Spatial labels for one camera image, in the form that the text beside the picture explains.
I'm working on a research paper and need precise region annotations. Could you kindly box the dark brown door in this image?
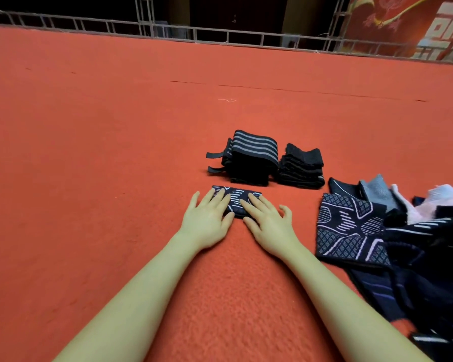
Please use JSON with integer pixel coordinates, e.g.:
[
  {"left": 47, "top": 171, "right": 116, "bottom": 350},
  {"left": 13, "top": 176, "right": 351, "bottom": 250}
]
[{"left": 190, "top": 0, "right": 288, "bottom": 35}]

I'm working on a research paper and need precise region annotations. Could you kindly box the person's left forearm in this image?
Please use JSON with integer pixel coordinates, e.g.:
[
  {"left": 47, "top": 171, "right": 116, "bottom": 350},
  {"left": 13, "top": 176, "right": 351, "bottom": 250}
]
[{"left": 53, "top": 233, "right": 205, "bottom": 362}]

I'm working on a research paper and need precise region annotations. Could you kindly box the red banner with white print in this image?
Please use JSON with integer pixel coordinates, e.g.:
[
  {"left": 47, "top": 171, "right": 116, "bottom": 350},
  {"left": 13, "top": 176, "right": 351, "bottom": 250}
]
[{"left": 343, "top": 0, "right": 453, "bottom": 61}]

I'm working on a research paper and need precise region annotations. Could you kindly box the grey metal truss tower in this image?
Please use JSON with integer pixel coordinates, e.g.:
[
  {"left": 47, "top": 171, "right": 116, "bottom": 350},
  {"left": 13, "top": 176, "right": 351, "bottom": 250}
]
[
  {"left": 134, "top": 0, "right": 156, "bottom": 38},
  {"left": 328, "top": 0, "right": 356, "bottom": 53}
]

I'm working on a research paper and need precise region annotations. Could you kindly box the heap of dark patterned socks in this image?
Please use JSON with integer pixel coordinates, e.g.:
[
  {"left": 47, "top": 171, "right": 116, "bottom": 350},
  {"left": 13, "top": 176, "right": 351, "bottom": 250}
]
[{"left": 316, "top": 174, "right": 453, "bottom": 362}]

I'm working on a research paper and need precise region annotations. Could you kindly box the person's right forearm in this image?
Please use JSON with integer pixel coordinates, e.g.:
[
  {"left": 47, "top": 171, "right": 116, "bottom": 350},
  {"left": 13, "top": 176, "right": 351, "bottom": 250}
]
[{"left": 283, "top": 245, "right": 431, "bottom": 362}]

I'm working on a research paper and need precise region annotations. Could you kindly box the person's left hand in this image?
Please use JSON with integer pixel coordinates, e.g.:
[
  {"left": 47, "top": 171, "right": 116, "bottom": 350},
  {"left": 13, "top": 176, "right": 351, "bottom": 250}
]
[{"left": 180, "top": 188, "right": 237, "bottom": 252}]

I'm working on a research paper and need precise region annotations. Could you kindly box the single navy white-patterned sock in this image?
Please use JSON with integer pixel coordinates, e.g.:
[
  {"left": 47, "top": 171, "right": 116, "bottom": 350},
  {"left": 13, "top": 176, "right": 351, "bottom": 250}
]
[{"left": 211, "top": 185, "right": 263, "bottom": 219}]

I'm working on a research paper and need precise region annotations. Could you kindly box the person's right hand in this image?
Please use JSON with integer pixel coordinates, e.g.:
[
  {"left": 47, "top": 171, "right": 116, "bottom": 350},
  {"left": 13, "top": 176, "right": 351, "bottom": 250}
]
[{"left": 240, "top": 192, "right": 301, "bottom": 259}]

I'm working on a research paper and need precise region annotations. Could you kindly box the grey metal railing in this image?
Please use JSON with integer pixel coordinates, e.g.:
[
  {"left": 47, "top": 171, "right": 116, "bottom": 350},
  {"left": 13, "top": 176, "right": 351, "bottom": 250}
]
[{"left": 0, "top": 10, "right": 453, "bottom": 65}]

